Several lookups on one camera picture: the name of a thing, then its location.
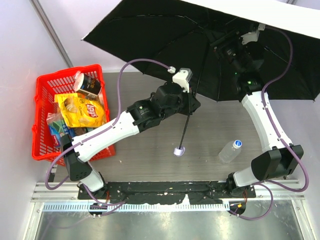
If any yellow Lay's chips bag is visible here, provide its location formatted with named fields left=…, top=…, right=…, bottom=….
left=54, top=93, right=107, bottom=128

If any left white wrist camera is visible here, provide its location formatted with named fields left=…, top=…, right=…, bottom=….
left=172, top=68, right=193, bottom=93

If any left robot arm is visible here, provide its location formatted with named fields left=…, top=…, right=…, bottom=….
left=61, top=83, right=201, bottom=193

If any red plastic basket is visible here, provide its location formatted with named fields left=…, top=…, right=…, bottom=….
left=31, top=64, right=105, bottom=162

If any blue snack packet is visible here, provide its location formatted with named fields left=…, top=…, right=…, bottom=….
left=47, top=119, right=76, bottom=148

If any lavender folding umbrella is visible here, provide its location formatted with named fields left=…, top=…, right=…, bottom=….
left=81, top=0, right=320, bottom=158

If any purple cable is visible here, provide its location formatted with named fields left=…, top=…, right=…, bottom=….
left=44, top=58, right=177, bottom=216
left=228, top=26, right=310, bottom=221

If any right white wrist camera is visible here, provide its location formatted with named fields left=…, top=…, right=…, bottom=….
left=241, top=23, right=266, bottom=45

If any clear pink snack packet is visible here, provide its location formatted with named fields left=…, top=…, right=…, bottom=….
left=46, top=112, right=63, bottom=125

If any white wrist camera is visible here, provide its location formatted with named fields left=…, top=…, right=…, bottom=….
left=172, top=68, right=193, bottom=93
left=241, top=23, right=266, bottom=45

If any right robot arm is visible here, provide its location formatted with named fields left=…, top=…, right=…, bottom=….
left=214, top=30, right=304, bottom=193

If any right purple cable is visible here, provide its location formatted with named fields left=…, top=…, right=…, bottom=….
left=228, top=26, right=310, bottom=221

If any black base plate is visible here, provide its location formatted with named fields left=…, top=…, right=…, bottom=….
left=92, top=181, right=256, bottom=205

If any white slotted cable duct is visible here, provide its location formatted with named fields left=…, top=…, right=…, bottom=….
left=42, top=202, right=230, bottom=213

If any clear plastic water bottle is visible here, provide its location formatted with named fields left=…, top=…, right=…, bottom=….
left=218, top=140, right=243, bottom=164

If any black and white carton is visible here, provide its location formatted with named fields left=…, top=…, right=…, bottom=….
left=73, top=71, right=102, bottom=99

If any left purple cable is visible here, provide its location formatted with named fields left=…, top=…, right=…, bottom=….
left=44, top=58, right=177, bottom=216

